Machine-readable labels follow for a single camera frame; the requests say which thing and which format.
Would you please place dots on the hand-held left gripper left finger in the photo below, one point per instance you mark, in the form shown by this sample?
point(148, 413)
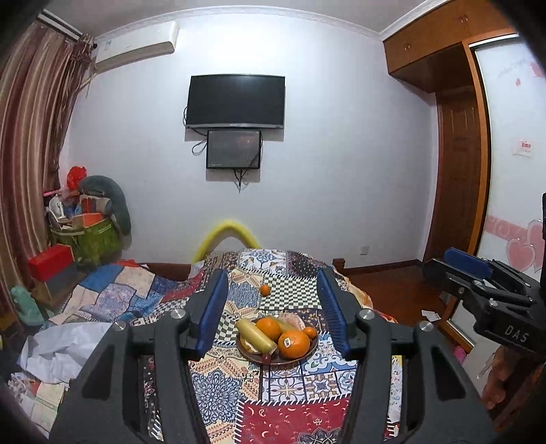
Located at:
point(211, 311)

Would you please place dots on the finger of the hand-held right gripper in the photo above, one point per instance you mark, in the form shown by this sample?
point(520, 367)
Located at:
point(439, 273)
point(467, 261)

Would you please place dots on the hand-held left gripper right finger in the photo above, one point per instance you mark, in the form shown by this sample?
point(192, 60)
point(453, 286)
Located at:
point(335, 311)

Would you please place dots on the small tangerine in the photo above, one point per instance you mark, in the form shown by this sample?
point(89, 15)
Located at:
point(265, 290)
point(310, 332)

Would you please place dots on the yellow cylindrical fruit piece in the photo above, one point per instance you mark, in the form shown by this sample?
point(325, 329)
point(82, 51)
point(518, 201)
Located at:
point(254, 337)

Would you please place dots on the large orange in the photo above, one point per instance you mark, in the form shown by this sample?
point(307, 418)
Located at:
point(296, 346)

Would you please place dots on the medium orange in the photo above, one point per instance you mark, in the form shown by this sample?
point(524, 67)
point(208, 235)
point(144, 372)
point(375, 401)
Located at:
point(268, 327)

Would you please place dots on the round brown plate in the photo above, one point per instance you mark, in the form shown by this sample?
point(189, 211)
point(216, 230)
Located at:
point(266, 359)

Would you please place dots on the person's right hand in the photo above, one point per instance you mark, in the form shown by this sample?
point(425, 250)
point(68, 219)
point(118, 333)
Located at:
point(497, 384)

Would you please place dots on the peeled pomelo segment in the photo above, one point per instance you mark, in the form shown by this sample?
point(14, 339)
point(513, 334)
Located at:
point(296, 319)

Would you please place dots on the white paper scrap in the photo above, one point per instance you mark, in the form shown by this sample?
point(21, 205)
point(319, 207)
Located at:
point(431, 315)

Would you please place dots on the pomelo wedge with peel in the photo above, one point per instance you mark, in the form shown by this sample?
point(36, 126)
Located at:
point(247, 346)

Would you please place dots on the yellow-green fruit piece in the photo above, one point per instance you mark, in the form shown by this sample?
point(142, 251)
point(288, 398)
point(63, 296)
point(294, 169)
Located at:
point(285, 326)

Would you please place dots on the patchwork printed blanket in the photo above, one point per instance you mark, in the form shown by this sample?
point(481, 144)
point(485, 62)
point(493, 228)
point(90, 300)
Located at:
point(290, 384)

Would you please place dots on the yellow fuzzy arc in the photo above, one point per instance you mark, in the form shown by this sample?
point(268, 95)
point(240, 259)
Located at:
point(226, 225)

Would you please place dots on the wooden wardrobe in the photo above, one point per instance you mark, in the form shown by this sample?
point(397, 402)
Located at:
point(456, 149)

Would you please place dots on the red and white sticker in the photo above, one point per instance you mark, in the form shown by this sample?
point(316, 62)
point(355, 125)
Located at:
point(523, 147)

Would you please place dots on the green storage bag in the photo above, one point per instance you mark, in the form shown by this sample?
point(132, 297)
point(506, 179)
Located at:
point(94, 247)

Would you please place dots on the grey pillow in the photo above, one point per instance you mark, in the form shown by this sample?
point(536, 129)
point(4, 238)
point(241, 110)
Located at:
point(115, 200)

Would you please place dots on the crumpled white cloth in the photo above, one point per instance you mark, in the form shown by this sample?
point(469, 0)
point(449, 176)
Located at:
point(64, 350)

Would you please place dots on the orange cardboard box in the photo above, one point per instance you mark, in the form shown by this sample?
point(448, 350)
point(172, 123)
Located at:
point(87, 221)

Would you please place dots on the red box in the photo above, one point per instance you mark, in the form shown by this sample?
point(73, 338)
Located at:
point(51, 262)

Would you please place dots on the teal cloth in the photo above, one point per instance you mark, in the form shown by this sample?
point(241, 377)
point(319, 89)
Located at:
point(27, 305)

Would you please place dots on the red plastic bag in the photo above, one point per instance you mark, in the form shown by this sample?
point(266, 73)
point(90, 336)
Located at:
point(76, 177)

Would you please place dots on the scattered papers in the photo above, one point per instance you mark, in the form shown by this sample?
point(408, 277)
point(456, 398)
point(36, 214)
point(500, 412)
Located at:
point(38, 403)

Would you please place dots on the striped brown curtain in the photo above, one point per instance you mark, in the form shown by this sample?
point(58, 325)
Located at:
point(30, 149)

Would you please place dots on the white air conditioner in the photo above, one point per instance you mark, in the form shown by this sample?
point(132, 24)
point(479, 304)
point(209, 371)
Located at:
point(136, 47)

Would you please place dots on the white wall socket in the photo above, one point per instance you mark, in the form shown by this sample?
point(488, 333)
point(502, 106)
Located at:
point(363, 250)

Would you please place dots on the small wall-mounted screen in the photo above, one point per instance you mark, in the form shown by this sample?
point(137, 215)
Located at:
point(233, 149)

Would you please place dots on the black wall-mounted television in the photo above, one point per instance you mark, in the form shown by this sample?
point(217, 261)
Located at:
point(234, 101)

